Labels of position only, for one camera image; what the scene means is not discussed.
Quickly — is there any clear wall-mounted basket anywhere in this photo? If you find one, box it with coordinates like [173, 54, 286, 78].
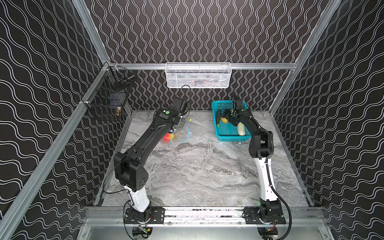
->
[165, 62, 232, 89]

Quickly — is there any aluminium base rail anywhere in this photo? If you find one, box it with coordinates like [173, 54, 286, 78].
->
[83, 207, 326, 227]

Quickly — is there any small orange fruit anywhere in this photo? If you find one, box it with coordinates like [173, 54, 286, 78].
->
[163, 133, 175, 142]

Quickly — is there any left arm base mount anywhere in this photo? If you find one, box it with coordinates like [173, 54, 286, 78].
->
[124, 206, 166, 225]

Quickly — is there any teal plastic basket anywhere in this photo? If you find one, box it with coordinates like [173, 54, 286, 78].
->
[212, 100, 251, 142]

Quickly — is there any dark eggplant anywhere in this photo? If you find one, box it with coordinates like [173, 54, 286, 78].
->
[215, 110, 222, 127]

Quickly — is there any clear zip top bag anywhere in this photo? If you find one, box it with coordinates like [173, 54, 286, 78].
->
[160, 119, 192, 146]

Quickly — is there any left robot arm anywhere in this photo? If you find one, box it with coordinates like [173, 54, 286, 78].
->
[114, 98, 189, 213]

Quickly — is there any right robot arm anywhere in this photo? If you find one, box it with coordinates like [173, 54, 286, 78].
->
[229, 100, 282, 214]

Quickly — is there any black wire wall basket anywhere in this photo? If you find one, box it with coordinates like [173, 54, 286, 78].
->
[83, 63, 137, 122]

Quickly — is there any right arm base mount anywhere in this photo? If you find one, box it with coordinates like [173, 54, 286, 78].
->
[242, 206, 287, 225]

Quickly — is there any yellow potato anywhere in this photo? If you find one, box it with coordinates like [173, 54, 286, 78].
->
[221, 118, 229, 124]

